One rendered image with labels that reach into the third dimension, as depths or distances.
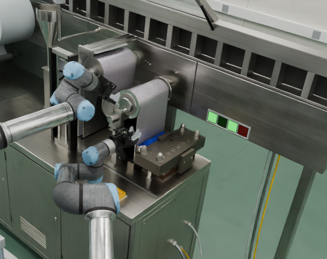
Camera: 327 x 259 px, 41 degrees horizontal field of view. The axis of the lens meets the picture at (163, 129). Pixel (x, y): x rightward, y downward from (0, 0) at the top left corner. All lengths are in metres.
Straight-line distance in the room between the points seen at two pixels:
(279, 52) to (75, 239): 1.44
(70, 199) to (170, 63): 1.01
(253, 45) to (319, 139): 0.51
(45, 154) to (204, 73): 0.93
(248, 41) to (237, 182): 2.02
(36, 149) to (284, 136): 1.28
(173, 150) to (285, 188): 1.90
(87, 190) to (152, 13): 1.09
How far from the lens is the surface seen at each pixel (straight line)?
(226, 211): 3.52
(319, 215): 3.79
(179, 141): 2.30
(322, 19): 4.39
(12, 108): 2.84
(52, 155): 2.36
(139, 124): 2.16
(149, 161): 2.12
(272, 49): 2.00
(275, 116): 2.08
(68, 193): 1.63
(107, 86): 1.90
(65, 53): 2.18
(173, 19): 2.26
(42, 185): 2.50
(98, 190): 1.63
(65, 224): 2.49
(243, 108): 2.14
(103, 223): 1.59
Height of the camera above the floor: 2.23
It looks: 30 degrees down
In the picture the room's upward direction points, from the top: 7 degrees clockwise
